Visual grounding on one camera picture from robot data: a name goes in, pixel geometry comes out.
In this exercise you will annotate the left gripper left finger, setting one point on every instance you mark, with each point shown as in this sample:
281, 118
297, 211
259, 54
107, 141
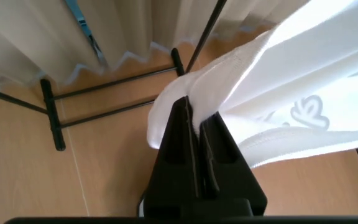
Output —
172, 174

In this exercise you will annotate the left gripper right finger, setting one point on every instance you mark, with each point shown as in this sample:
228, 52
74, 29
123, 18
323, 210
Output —
232, 180

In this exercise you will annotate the white printed t-shirt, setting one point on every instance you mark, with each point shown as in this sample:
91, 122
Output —
291, 62

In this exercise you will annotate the black clothes rack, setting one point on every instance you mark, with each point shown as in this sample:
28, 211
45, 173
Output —
52, 118

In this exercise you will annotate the beige curtain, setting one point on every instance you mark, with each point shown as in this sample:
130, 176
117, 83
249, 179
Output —
17, 37
135, 25

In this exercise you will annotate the window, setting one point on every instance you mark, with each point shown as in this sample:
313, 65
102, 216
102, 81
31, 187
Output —
84, 25

